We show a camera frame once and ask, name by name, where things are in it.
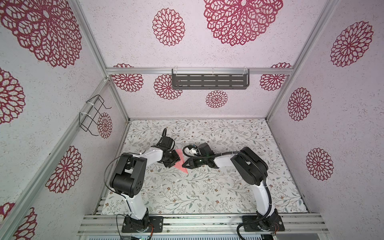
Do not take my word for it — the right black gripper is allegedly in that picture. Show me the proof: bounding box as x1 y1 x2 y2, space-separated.
181 156 208 169

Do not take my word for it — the pink square paper sheet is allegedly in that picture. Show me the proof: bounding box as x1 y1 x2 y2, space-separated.
175 149 188 174

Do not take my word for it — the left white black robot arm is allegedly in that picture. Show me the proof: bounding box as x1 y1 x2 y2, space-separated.
110 146 181 221

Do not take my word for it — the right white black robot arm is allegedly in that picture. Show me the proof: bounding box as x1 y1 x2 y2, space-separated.
182 143 275 218

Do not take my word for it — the right wrist camera with cable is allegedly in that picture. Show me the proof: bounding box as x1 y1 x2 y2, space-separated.
182 143 215 158

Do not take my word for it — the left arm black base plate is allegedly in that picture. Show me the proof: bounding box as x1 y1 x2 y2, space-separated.
122 216 164 233

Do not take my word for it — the dark grey slotted wall shelf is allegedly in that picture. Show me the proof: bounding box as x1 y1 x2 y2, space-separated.
171 69 250 90

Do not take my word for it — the black wire wall rack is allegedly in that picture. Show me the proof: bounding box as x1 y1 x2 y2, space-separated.
79 95 113 139

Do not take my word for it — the aluminium front rail base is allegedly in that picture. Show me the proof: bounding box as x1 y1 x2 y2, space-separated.
76 213 329 236

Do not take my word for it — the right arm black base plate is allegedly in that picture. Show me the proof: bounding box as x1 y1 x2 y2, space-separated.
244 216 286 232

